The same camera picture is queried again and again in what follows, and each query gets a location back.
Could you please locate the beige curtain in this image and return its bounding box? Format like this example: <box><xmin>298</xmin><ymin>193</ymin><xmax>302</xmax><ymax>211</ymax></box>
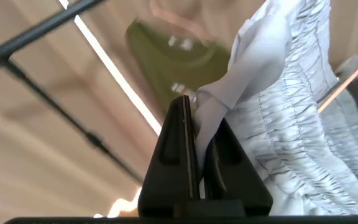
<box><xmin>0</xmin><ymin>0</ymin><xmax>358</xmax><ymax>218</ymax></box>

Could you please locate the green printed shirt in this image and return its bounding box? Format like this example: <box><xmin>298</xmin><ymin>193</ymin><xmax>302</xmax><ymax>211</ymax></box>
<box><xmin>125</xmin><ymin>20</ymin><xmax>231</xmax><ymax>114</ymax></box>

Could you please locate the pale grey garment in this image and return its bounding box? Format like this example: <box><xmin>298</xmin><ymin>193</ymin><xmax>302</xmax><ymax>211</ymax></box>
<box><xmin>193</xmin><ymin>0</ymin><xmax>358</xmax><ymax>216</ymax></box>

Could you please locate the pink clothes hanger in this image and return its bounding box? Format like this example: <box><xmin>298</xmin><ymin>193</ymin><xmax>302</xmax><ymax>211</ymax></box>
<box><xmin>317</xmin><ymin>49</ymin><xmax>358</xmax><ymax>114</ymax></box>

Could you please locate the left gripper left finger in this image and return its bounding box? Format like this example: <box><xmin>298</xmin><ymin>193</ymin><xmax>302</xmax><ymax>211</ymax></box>
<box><xmin>137</xmin><ymin>95</ymin><xmax>200</xmax><ymax>218</ymax></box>

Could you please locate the black clothes rack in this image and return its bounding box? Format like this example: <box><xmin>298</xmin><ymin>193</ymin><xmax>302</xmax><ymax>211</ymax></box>
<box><xmin>0</xmin><ymin>0</ymin><xmax>145</xmax><ymax>185</ymax></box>

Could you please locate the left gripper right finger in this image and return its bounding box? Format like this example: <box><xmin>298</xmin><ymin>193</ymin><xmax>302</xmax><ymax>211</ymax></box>
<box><xmin>203</xmin><ymin>118</ymin><xmax>273</xmax><ymax>218</ymax></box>

